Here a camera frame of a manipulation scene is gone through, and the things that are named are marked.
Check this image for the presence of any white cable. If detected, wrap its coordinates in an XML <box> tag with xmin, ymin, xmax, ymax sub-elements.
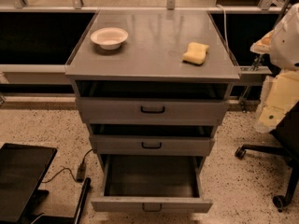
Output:
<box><xmin>215</xmin><ymin>4</ymin><xmax>232</xmax><ymax>56</ymax></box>

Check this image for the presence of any black monitor screen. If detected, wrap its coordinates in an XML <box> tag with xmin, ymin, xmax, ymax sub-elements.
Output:
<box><xmin>0</xmin><ymin>143</ymin><xmax>57</xmax><ymax>224</ymax></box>

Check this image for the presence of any white bowl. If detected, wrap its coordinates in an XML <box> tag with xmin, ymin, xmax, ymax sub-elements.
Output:
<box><xmin>91</xmin><ymin>27</ymin><xmax>128</xmax><ymax>50</ymax></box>

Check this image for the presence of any grey bottom drawer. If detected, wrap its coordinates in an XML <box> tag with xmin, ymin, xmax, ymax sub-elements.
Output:
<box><xmin>92</xmin><ymin>155</ymin><xmax>212</xmax><ymax>213</ymax></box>

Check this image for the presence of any grey top drawer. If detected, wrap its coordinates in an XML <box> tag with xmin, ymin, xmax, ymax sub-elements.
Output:
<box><xmin>76</xmin><ymin>80</ymin><xmax>228</xmax><ymax>125</ymax></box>

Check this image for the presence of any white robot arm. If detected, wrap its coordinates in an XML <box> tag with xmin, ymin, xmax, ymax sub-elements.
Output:
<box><xmin>250</xmin><ymin>4</ymin><xmax>299</xmax><ymax>133</ymax></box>

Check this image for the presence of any black office chair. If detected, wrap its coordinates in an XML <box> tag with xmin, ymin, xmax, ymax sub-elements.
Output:
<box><xmin>235</xmin><ymin>101</ymin><xmax>299</xmax><ymax>210</ymax></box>

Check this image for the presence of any black monitor stand bar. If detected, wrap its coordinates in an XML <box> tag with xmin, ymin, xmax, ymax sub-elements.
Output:
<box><xmin>73</xmin><ymin>177</ymin><xmax>91</xmax><ymax>224</ymax></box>

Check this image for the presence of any grey drawer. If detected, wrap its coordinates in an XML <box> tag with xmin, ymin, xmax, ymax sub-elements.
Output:
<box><xmin>76</xmin><ymin>80</ymin><xmax>228</xmax><ymax>125</ymax></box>
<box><xmin>90</xmin><ymin>124</ymin><xmax>215</xmax><ymax>156</ymax></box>
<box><xmin>92</xmin><ymin>155</ymin><xmax>212</xmax><ymax>213</ymax></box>

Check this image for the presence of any yellow sponge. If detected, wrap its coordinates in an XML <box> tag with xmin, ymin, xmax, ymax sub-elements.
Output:
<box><xmin>182</xmin><ymin>42</ymin><xmax>209</xmax><ymax>65</ymax></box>

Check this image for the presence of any power adapter with cable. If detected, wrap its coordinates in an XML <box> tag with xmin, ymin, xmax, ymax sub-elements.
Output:
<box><xmin>44</xmin><ymin>149</ymin><xmax>92</xmax><ymax>184</ymax></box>

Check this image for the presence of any metal diagonal rod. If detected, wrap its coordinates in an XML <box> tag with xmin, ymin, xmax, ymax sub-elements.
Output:
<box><xmin>240</xmin><ymin>0</ymin><xmax>299</xmax><ymax>92</ymax></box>

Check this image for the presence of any grey middle drawer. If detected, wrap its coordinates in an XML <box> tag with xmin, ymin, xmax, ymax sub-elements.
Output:
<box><xmin>90</xmin><ymin>124</ymin><xmax>215</xmax><ymax>156</ymax></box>

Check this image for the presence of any grey metal drawer cabinet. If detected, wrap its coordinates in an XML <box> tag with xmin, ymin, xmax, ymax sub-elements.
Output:
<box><xmin>66</xmin><ymin>9</ymin><xmax>239</xmax><ymax>162</ymax></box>

